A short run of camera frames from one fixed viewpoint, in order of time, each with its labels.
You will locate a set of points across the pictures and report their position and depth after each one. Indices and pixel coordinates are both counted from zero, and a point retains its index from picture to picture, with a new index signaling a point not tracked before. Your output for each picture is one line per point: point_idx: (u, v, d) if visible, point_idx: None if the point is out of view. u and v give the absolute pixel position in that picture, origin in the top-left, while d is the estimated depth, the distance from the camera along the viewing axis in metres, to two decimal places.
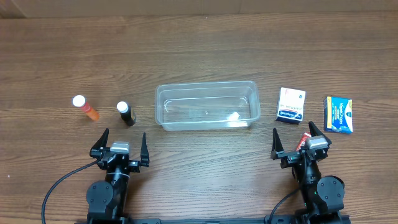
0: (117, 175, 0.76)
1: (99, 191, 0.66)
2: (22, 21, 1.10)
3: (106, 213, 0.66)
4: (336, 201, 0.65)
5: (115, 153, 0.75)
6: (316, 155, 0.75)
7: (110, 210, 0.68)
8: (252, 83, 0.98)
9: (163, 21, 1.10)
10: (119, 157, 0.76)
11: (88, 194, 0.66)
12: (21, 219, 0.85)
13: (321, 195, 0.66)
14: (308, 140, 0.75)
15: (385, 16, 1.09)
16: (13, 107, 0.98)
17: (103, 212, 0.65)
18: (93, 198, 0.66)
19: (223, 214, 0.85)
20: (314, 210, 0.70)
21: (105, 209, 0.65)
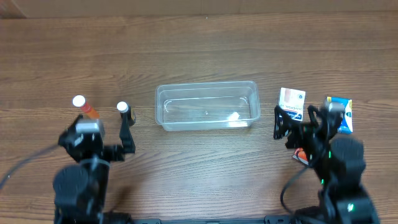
0: (95, 163, 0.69)
1: (69, 180, 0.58)
2: (22, 21, 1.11)
3: (77, 204, 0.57)
4: (357, 163, 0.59)
5: (82, 132, 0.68)
6: (337, 121, 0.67)
7: (84, 201, 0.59)
8: (252, 83, 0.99)
9: (164, 21, 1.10)
10: (88, 137, 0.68)
11: (56, 181, 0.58)
12: (20, 219, 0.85)
13: (338, 154, 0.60)
14: (326, 104, 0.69)
15: (385, 16, 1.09)
16: (13, 107, 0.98)
17: (74, 203, 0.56)
18: (62, 184, 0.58)
19: (223, 214, 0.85)
20: (331, 179, 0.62)
21: (76, 199, 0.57)
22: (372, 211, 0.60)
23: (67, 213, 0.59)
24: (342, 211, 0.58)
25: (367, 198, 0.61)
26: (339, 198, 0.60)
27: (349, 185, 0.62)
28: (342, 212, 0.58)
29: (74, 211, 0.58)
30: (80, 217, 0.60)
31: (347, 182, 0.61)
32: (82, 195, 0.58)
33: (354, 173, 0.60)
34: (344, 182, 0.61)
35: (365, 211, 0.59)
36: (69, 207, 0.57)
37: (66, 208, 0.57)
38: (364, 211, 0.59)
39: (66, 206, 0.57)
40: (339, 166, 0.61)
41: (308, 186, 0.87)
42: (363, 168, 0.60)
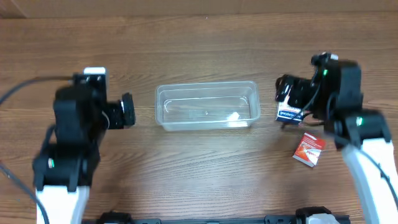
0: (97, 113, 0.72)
1: (72, 91, 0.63)
2: (21, 21, 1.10)
3: (77, 108, 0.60)
4: (354, 71, 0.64)
5: (87, 75, 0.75)
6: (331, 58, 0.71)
7: (82, 113, 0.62)
8: (252, 83, 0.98)
9: (164, 21, 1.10)
10: (94, 79, 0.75)
11: (61, 90, 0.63)
12: (21, 219, 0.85)
13: (334, 67, 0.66)
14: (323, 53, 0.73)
15: (385, 16, 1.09)
16: (12, 107, 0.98)
17: (74, 106, 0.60)
18: (66, 93, 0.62)
19: (223, 214, 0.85)
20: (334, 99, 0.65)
21: (78, 103, 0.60)
22: (383, 126, 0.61)
23: (66, 128, 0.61)
24: (351, 124, 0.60)
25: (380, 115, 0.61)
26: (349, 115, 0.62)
27: (351, 102, 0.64)
28: (349, 125, 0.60)
29: (73, 121, 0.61)
30: (76, 137, 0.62)
31: (348, 96, 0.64)
32: (84, 107, 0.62)
33: (351, 83, 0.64)
34: (346, 96, 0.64)
35: (375, 126, 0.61)
36: (70, 112, 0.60)
37: (67, 115, 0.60)
38: (373, 125, 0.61)
39: (66, 111, 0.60)
40: (337, 81, 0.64)
41: (307, 186, 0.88)
42: (359, 74, 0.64)
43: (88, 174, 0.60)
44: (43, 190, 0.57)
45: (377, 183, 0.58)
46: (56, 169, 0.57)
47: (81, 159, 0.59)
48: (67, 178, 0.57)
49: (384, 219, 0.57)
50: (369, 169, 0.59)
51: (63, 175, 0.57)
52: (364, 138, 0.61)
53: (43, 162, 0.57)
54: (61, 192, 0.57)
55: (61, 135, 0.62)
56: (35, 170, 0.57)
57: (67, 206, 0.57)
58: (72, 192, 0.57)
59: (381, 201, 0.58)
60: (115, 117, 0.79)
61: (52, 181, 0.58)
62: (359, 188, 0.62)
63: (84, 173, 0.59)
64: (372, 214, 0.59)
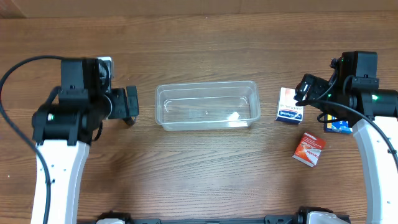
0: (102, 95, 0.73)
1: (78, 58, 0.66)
2: (21, 21, 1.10)
3: (81, 66, 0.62)
4: (370, 56, 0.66)
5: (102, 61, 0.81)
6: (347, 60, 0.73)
7: (86, 74, 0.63)
8: (252, 83, 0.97)
9: (163, 21, 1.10)
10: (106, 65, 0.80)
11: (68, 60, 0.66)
12: (22, 219, 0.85)
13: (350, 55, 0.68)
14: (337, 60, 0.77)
15: (385, 16, 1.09)
16: (13, 107, 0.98)
17: (80, 65, 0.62)
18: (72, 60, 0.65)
19: (223, 214, 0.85)
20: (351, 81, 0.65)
21: (83, 63, 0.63)
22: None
23: (69, 88, 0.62)
24: (365, 99, 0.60)
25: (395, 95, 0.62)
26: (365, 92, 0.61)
27: (368, 84, 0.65)
28: (364, 99, 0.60)
29: (77, 80, 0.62)
30: (78, 96, 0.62)
31: (365, 79, 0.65)
32: (87, 70, 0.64)
33: (368, 66, 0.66)
34: (362, 79, 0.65)
35: (390, 104, 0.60)
36: (74, 71, 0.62)
37: (71, 75, 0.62)
38: (389, 102, 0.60)
39: (71, 70, 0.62)
40: (353, 65, 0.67)
41: (307, 186, 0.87)
42: (377, 59, 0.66)
43: (87, 129, 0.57)
44: (43, 143, 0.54)
45: (383, 158, 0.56)
46: (55, 122, 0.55)
47: (81, 113, 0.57)
48: (66, 130, 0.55)
49: (386, 193, 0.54)
50: (377, 143, 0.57)
51: (62, 129, 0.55)
52: (377, 114, 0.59)
53: (43, 116, 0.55)
54: (62, 142, 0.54)
55: (63, 95, 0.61)
56: (35, 124, 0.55)
57: (69, 159, 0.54)
58: (71, 142, 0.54)
59: (385, 175, 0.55)
60: (117, 104, 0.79)
61: (51, 134, 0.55)
62: (364, 162, 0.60)
63: (83, 127, 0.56)
64: (374, 189, 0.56)
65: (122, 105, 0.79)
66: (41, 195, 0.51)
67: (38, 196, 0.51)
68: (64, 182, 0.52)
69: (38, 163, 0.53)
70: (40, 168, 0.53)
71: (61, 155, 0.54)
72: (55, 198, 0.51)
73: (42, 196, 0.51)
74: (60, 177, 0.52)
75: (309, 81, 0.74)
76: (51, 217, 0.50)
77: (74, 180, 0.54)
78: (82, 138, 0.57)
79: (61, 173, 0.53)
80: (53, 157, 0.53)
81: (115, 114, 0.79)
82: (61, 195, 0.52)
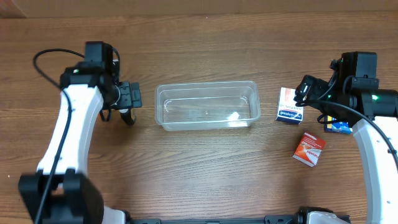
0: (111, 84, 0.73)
1: None
2: (21, 20, 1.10)
3: (102, 48, 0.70)
4: (369, 57, 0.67)
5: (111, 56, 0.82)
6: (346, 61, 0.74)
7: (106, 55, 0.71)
8: (252, 83, 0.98)
9: (163, 21, 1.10)
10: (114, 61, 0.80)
11: None
12: (21, 219, 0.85)
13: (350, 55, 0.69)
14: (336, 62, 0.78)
15: (385, 16, 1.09)
16: (12, 107, 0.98)
17: (101, 46, 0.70)
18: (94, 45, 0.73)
19: (222, 214, 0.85)
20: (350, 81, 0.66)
21: (104, 45, 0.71)
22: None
23: (89, 61, 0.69)
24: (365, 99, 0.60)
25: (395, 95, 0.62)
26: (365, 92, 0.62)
27: (368, 84, 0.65)
28: (364, 99, 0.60)
29: (96, 55, 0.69)
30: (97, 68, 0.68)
31: (364, 79, 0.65)
32: (106, 50, 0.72)
33: (367, 67, 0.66)
34: (362, 79, 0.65)
35: (390, 104, 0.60)
36: (94, 48, 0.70)
37: (91, 51, 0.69)
38: (388, 102, 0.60)
39: (92, 49, 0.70)
40: (353, 65, 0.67)
41: (307, 186, 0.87)
42: (376, 60, 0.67)
43: (105, 86, 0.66)
44: (68, 88, 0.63)
45: (383, 157, 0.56)
46: (78, 75, 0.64)
47: (100, 72, 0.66)
48: (87, 81, 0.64)
49: (387, 191, 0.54)
50: (377, 143, 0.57)
51: (84, 80, 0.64)
52: (377, 114, 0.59)
53: (68, 71, 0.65)
54: (83, 89, 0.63)
55: (83, 65, 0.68)
56: (61, 78, 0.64)
57: (86, 95, 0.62)
58: (91, 88, 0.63)
59: (385, 174, 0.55)
60: (122, 94, 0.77)
61: (73, 84, 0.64)
62: (364, 162, 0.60)
63: (101, 84, 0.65)
64: (375, 188, 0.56)
65: (127, 95, 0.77)
66: (63, 121, 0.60)
67: (61, 122, 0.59)
68: (81, 112, 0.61)
69: (63, 100, 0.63)
70: (64, 102, 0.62)
71: (81, 93, 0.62)
72: (73, 124, 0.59)
73: (63, 122, 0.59)
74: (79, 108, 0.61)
75: (309, 83, 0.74)
76: (69, 135, 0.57)
77: (89, 116, 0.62)
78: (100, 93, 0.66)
79: (79, 106, 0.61)
80: (74, 93, 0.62)
81: (120, 104, 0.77)
82: (78, 121, 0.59)
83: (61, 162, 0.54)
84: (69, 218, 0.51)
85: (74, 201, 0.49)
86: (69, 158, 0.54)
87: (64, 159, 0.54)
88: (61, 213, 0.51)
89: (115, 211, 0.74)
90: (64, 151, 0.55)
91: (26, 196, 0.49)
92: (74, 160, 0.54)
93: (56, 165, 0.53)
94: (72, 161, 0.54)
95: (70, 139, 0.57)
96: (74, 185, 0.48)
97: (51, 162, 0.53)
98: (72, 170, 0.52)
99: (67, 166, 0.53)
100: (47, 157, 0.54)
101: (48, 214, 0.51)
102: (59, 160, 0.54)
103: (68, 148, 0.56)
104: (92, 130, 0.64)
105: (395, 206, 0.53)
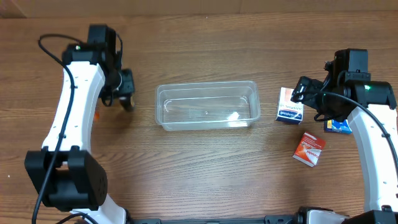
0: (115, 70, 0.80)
1: None
2: (21, 21, 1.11)
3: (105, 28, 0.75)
4: (360, 53, 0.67)
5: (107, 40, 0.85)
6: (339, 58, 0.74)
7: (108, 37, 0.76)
8: (252, 83, 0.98)
9: (163, 21, 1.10)
10: None
11: None
12: (21, 219, 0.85)
13: (342, 52, 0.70)
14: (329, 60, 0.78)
15: (385, 16, 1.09)
16: (13, 107, 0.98)
17: (103, 28, 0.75)
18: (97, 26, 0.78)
19: (223, 214, 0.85)
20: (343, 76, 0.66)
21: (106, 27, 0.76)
22: (389, 94, 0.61)
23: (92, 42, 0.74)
24: (359, 90, 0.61)
25: (387, 86, 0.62)
26: (357, 83, 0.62)
27: (361, 78, 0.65)
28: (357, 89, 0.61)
29: (100, 35, 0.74)
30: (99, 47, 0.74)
31: (356, 73, 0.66)
32: (109, 32, 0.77)
33: (359, 62, 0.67)
34: (354, 74, 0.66)
35: (381, 93, 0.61)
36: (98, 31, 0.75)
37: (94, 33, 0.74)
38: (380, 93, 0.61)
39: (96, 30, 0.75)
40: (346, 61, 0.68)
41: (307, 186, 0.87)
42: (367, 55, 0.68)
43: (106, 64, 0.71)
44: (70, 63, 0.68)
45: (379, 141, 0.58)
46: (81, 52, 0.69)
47: (102, 49, 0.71)
48: (90, 57, 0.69)
49: (382, 173, 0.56)
50: (371, 129, 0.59)
51: (86, 56, 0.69)
52: (370, 102, 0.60)
53: (74, 48, 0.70)
54: (86, 65, 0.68)
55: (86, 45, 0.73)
56: (64, 53, 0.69)
57: (89, 71, 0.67)
58: (93, 64, 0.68)
59: (382, 157, 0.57)
60: (124, 81, 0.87)
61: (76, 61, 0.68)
62: (360, 148, 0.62)
63: (103, 61, 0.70)
64: (371, 172, 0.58)
65: (129, 82, 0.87)
66: (66, 99, 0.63)
67: (64, 101, 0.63)
68: (84, 90, 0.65)
69: (66, 76, 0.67)
70: (66, 79, 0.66)
71: (83, 70, 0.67)
72: (76, 104, 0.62)
73: (66, 101, 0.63)
74: (83, 85, 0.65)
75: (305, 83, 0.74)
76: (72, 116, 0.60)
77: (90, 102, 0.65)
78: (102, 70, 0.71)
79: (82, 83, 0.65)
80: (77, 70, 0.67)
81: (122, 89, 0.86)
82: (81, 98, 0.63)
83: (65, 140, 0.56)
84: (74, 193, 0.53)
85: (78, 178, 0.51)
86: (73, 137, 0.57)
87: (69, 137, 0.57)
88: (67, 187, 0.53)
89: (117, 207, 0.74)
90: (68, 130, 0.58)
91: (32, 173, 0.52)
92: (78, 139, 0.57)
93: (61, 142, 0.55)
94: (76, 141, 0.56)
95: (73, 119, 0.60)
96: (78, 164, 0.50)
97: (56, 140, 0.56)
98: (76, 147, 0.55)
99: (71, 144, 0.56)
100: (51, 135, 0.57)
101: (54, 188, 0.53)
102: (63, 137, 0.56)
103: (71, 127, 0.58)
104: (94, 110, 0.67)
105: (391, 186, 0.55)
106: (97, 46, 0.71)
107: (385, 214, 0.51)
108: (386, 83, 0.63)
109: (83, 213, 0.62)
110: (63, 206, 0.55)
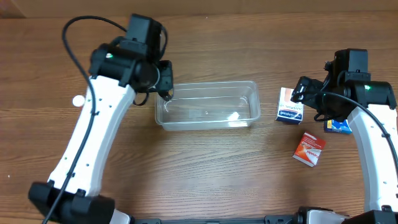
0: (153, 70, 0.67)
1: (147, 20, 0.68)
2: (21, 21, 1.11)
3: (148, 24, 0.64)
4: (360, 53, 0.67)
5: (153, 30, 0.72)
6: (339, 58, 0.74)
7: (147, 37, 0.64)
8: (252, 83, 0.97)
9: (163, 21, 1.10)
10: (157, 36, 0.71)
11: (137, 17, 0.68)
12: (21, 220, 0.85)
13: (342, 51, 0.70)
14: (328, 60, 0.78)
15: (385, 16, 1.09)
16: (13, 107, 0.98)
17: (146, 22, 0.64)
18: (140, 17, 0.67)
19: (223, 214, 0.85)
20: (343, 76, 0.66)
21: (148, 20, 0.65)
22: (389, 94, 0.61)
23: (132, 40, 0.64)
24: (359, 90, 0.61)
25: (387, 86, 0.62)
26: (357, 83, 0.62)
27: (360, 78, 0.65)
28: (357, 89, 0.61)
29: (140, 35, 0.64)
30: (137, 48, 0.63)
31: (356, 73, 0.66)
32: (151, 30, 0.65)
33: (359, 62, 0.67)
34: (354, 73, 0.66)
35: (381, 93, 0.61)
36: (140, 26, 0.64)
37: (135, 32, 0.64)
38: (380, 93, 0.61)
39: (138, 24, 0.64)
40: (345, 61, 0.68)
41: (307, 186, 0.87)
42: (367, 55, 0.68)
43: (140, 78, 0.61)
44: (96, 77, 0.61)
45: (379, 142, 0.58)
46: (111, 62, 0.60)
47: (136, 61, 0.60)
48: (122, 70, 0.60)
49: (382, 173, 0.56)
50: (371, 129, 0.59)
51: (116, 71, 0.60)
52: (370, 102, 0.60)
53: (105, 52, 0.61)
54: (113, 83, 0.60)
55: (123, 48, 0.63)
56: (94, 58, 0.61)
57: (114, 96, 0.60)
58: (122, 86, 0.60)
59: (382, 157, 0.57)
60: (163, 76, 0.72)
61: (106, 73, 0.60)
62: (360, 148, 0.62)
63: (135, 74, 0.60)
64: (370, 172, 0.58)
65: (168, 77, 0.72)
66: (84, 127, 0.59)
67: (83, 127, 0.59)
68: (105, 121, 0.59)
69: (88, 94, 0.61)
70: (88, 98, 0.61)
71: (108, 89, 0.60)
72: (92, 135, 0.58)
73: (84, 127, 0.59)
74: (105, 111, 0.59)
75: (305, 83, 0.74)
76: (86, 149, 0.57)
77: (111, 129, 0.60)
78: (134, 84, 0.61)
79: (106, 109, 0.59)
80: (101, 89, 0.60)
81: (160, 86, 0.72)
82: (99, 129, 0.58)
83: (73, 180, 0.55)
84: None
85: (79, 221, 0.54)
86: (80, 179, 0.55)
87: (76, 177, 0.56)
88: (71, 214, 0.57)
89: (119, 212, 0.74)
90: (78, 167, 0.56)
91: (39, 203, 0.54)
92: (86, 182, 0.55)
93: (68, 183, 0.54)
94: (83, 183, 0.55)
95: (87, 154, 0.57)
96: (81, 211, 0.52)
97: (64, 177, 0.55)
98: (81, 193, 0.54)
99: (77, 187, 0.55)
100: (61, 168, 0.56)
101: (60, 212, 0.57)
102: (71, 177, 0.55)
103: (82, 166, 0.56)
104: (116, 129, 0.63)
105: (390, 186, 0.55)
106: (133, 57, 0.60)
107: (385, 214, 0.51)
108: (386, 83, 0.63)
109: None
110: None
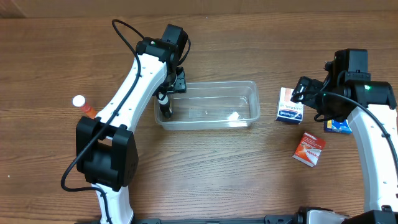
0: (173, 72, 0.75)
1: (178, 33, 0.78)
2: (21, 21, 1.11)
3: (181, 31, 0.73)
4: (360, 54, 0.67)
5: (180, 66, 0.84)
6: None
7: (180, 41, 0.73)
8: (252, 83, 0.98)
9: (163, 21, 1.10)
10: None
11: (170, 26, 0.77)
12: (21, 219, 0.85)
13: (342, 52, 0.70)
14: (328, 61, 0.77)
15: (385, 16, 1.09)
16: (13, 107, 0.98)
17: (179, 29, 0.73)
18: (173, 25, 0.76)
19: (223, 214, 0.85)
20: (344, 76, 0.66)
21: (181, 30, 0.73)
22: (389, 95, 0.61)
23: (166, 40, 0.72)
24: (359, 91, 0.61)
25: (387, 86, 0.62)
26: (357, 83, 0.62)
27: (361, 78, 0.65)
28: (357, 89, 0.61)
29: (173, 37, 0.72)
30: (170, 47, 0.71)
31: (357, 73, 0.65)
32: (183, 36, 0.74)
33: (360, 63, 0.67)
34: (354, 73, 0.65)
35: (381, 93, 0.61)
36: (173, 30, 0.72)
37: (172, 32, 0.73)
38: (381, 93, 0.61)
39: (172, 30, 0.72)
40: (346, 61, 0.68)
41: (307, 186, 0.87)
42: (367, 56, 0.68)
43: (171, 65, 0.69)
44: (142, 54, 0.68)
45: (379, 142, 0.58)
46: (154, 46, 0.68)
47: (173, 50, 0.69)
48: (159, 55, 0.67)
49: (382, 173, 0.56)
50: (371, 129, 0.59)
51: (157, 51, 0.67)
52: (370, 102, 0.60)
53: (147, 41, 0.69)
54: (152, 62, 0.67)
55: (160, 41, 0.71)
56: (140, 44, 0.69)
57: (155, 65, 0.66)
58: (160, 61, 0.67)
59: (382, 157, 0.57)
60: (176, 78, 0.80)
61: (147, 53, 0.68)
62: (360, 147, 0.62)
63: (170, 60, 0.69)
64: (371, 171, 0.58)
65: (181, 79, 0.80)
66: (129, 84, 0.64)
67: (127, 84, 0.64)
68: (147, 79, 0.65)
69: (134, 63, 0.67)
70: (134, 66, 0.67)
71: (151, 61, 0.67)
72: (135, 89, 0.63)
73: (129, 84, 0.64)
74: (147, 75, 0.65)
75: (305, 83, 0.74)
76: (130, 99, 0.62)
77: (148, 89, 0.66)
78: (166, 69, 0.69)
79: (147, 74, 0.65)
80: (145, 60, 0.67)
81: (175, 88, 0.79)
82: (142, 85, 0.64)
83: (117, 118, 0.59)
84: (107, 165, 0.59)
85: (115, 154, 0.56)
86: (124, 119, 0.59)
87: (120, 117, 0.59)
88: (102, 158, 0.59)
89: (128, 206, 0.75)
90: (122, 109, 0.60)
91: (80, 135, 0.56)
92: (126, 122, 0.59)
93: (112, 120, 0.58)
94: (125, 121, 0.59)
95: (131, 102, 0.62)
96: (123, 142, 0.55)
97: (109, 116, 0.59)
98: (124, 127, 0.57)
99: (120, 123, 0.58)
100: (106, 110, 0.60)
101: (91, 156, 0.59)
102: (115, 116, 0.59)
103: (125, 110, 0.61)
104: (149, 98, 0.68)
105: (391, 186, 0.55)
106: (171, 46, 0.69)
107: (385, 214, 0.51)
108: (387, 83, 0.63)
109: (102, 191, 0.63)
110: (92, 175, 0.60)
